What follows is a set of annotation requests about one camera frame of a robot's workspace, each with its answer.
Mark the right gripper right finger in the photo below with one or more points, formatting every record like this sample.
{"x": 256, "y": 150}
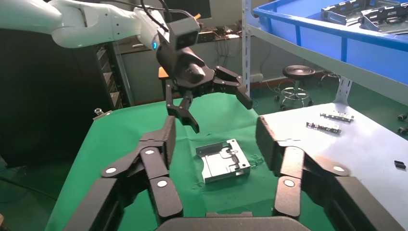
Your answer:
{"x": 290, "y": 165}

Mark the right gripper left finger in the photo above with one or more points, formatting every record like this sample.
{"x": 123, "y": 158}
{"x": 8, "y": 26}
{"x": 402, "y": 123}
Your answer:
{"x": 156, "y": 165}

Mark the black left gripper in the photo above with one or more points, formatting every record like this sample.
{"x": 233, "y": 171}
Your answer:
{"x": 188, "y": 70}

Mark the stamped sheet metal bracket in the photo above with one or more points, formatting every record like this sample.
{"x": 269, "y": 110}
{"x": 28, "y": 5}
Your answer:
{"x": 385, "y": 16}
{"x": 220, "y": 165}
{"x": 342, "y": 12}

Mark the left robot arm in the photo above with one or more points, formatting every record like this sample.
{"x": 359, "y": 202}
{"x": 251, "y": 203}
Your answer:
{"x": 79, "y": 22}

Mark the green table cloth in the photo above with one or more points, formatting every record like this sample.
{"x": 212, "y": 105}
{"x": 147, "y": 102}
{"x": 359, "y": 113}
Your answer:
{"x": 127, "y": 134}

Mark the small ribbed metal strip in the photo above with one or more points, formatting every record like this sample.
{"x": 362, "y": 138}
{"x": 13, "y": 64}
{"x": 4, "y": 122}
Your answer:
{"x": 337, "y": 116}
{"x": 323, "y": 127}

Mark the orange top stool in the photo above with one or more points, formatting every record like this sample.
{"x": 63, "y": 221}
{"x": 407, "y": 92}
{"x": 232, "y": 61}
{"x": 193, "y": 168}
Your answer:
{"x": 162, "y": 72}

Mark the white power strip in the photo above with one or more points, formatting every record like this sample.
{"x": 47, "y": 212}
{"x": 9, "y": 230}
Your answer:
{"x": 256, "y": 78}

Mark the grey metal shelf rack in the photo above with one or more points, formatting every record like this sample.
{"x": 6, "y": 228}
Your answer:
{"x": 246, "y": 47}

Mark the dark computer monitor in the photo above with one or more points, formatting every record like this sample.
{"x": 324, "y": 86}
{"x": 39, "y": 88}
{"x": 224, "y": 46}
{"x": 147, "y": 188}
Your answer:
{"x": 204, "y": 8}

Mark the chrome base swivel stool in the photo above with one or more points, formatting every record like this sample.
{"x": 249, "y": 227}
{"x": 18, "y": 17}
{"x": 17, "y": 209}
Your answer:
{"x": 298, "y": 72}

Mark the small black plastic piece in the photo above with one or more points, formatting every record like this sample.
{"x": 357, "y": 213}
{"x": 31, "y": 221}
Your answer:
{"x": 400, "y": 164}

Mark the blue plastic bin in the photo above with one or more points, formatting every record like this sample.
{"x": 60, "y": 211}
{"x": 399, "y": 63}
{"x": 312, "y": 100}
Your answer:
{"x": 366, "y": 54}

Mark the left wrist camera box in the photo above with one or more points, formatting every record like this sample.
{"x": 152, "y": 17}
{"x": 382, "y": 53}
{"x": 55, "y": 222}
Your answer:
{"x": 185, "y": 33}

